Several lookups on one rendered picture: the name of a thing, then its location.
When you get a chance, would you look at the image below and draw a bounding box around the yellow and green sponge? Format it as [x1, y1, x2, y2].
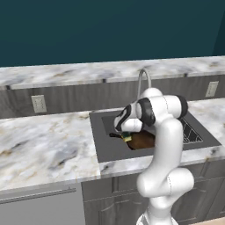
[120, 131, 133, 143]

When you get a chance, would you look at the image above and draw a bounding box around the dark grey sink basin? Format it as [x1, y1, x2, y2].
[89, 109, 222, 163]

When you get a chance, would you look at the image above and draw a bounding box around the curved silver tap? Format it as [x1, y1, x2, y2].
[136, 68, 153, 101]

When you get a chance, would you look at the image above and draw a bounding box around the grey cupboard door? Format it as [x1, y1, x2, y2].
[171, 160, 225, 225]
[81, 173, 151, 225]

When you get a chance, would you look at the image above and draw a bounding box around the silver dishwasher front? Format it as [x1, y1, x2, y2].
[0, 182, 86, 225]

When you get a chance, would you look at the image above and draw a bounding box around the brown pan with black handle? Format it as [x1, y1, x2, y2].
[109, 130, 156, 151]

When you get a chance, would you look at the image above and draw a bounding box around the pale wall socket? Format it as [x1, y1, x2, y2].
[31, 94, 48, 114]
[205, 80, 220, 98]

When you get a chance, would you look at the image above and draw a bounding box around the wire rack in sink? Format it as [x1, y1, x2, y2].
[178, 116, 204, 145]

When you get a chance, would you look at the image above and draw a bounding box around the silver dishwasher handle bar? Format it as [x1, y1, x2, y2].
[0, 187, 77, 206]

